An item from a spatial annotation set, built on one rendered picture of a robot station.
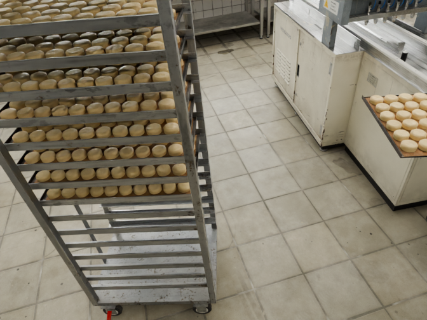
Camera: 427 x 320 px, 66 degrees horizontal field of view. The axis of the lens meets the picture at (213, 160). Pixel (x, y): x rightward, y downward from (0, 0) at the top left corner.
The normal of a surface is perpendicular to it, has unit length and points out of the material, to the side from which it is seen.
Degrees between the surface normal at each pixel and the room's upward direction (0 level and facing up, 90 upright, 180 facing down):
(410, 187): 90
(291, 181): 0
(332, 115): 90
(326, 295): 0
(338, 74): 90
